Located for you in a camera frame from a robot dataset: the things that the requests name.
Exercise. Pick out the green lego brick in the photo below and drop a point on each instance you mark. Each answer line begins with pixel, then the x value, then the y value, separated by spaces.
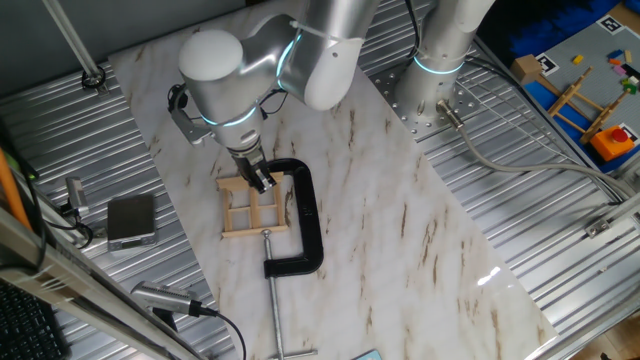
pixel 630 88

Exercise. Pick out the aluminium rail with bracket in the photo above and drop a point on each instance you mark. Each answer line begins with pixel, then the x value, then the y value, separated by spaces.
pixel 620 212

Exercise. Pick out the blue lego brick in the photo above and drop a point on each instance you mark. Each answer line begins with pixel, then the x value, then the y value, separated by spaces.
pixel 615 54

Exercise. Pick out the small wooden easel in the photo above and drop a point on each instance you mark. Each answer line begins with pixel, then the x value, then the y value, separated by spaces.
pixel 565 97

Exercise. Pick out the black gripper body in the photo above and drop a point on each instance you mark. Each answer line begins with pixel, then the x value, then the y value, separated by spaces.
pixel 250 165

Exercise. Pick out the black C-clamp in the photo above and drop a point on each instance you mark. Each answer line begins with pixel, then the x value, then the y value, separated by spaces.
pixel 307 215

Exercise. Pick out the teal flat device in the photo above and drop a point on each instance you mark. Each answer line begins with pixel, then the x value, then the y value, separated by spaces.
pixel 367 356

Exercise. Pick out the small cardboard box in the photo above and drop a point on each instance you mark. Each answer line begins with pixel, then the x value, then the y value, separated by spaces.
pixel 525 69

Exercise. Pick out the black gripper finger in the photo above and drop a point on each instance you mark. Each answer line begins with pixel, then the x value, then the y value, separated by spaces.
pixel 260 185
pixel 270 179

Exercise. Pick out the black keyboard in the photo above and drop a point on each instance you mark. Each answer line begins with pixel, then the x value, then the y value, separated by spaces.
pixel 25 325

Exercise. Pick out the aluminium pole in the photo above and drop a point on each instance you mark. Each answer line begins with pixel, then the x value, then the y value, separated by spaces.
pixel 75 45

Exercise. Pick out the orange box with red button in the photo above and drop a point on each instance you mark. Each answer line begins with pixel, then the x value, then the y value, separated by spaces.
pixel 610 145

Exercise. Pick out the orange pole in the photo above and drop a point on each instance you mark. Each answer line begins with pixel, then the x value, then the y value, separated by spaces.
pixel 11 190

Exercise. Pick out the small wooden sliding sash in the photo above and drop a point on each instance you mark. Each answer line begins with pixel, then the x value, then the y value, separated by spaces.
pixel 239 220

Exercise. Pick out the wrist camera on silver bracket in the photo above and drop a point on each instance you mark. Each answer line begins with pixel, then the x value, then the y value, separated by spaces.
pixel 192 130

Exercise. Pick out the grey lego baseplate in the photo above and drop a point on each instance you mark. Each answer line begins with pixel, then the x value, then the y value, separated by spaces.
pixel 595 75

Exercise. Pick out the aluminium frame beam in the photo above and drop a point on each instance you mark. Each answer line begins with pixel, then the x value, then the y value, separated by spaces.
pixel 75 285

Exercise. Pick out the small wooden window frame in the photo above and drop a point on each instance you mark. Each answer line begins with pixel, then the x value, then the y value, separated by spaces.
pixel 230 184

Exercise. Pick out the silver digital scale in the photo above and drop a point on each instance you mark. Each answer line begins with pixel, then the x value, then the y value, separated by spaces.
pixel 131 217

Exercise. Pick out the black white marker tag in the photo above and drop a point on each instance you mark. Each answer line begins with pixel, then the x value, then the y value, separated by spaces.
pixel 547 64
pixel 632 131
pixel 611 25

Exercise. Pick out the pink lego brick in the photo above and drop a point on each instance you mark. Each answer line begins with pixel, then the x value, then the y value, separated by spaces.
pixel 620 70

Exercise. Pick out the yellow lego brick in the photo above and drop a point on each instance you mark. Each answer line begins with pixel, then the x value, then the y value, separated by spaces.
pixel 578 59

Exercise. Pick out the blue foam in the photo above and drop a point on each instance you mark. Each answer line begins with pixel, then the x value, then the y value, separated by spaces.
pixel 550 25

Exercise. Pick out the tan lego brick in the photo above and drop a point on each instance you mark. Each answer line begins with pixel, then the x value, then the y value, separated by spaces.
pixel 628 56

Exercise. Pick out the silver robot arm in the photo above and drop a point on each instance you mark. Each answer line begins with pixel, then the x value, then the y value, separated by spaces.
pixel 220 85

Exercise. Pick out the silver vented camera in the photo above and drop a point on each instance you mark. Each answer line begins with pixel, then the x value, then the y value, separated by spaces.
pixel 162 296

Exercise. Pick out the white marble pattern board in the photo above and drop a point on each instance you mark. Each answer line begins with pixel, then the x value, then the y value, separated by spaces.
pixel 375 225

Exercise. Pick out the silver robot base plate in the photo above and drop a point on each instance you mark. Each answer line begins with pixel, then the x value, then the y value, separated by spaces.
pixel 430 122

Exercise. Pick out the white lego brick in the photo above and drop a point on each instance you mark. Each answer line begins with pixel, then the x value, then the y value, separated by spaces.
pixel 633 80

